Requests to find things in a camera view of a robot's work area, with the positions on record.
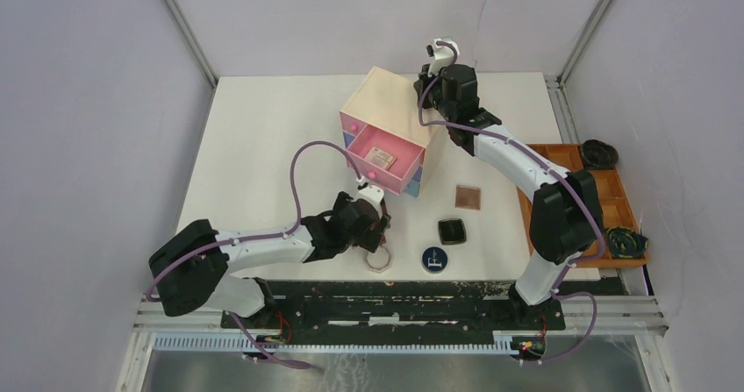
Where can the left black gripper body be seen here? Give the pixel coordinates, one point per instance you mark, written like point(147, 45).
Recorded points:
point(370, 238)

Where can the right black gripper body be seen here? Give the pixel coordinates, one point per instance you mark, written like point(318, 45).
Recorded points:
point(434, 102)

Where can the colourful eyeshadow palette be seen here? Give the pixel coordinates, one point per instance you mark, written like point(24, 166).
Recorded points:
point(380, 158)

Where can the pink drawer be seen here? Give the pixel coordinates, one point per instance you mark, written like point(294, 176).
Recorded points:
point(409, 157)

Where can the pastel wooden drawer chest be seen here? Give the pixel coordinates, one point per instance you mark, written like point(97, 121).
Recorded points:
point(389, 102)

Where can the brown square blush compact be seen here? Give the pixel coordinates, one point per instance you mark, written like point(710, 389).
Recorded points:
point(468, 198)

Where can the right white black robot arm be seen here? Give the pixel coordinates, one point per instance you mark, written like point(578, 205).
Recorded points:
point(557, 245)

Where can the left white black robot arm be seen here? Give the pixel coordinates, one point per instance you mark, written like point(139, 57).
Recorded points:
point(197, 267)

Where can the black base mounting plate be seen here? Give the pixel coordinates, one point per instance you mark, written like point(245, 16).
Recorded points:
point(396, 313)

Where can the round dark blue jar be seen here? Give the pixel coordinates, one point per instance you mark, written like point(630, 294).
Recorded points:
point(434, 260)

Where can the black square compact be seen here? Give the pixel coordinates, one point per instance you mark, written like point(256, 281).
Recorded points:
point(452, 231)

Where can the black coiled band top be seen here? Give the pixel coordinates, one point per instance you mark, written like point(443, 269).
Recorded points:
point(598, 155)

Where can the orange wooden compartment tray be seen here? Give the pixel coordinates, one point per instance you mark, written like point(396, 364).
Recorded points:
point(608, 201)

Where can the green yellow coiled band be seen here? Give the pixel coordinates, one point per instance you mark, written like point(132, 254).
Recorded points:
point(626, 243)

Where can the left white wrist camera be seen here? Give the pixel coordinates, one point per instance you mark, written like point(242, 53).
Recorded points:
point(372, 195)

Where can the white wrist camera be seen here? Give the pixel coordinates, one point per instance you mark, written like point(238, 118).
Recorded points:
point(443, 52)
point(372, 195)

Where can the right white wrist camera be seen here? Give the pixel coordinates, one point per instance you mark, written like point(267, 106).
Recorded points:
point(443, 52)

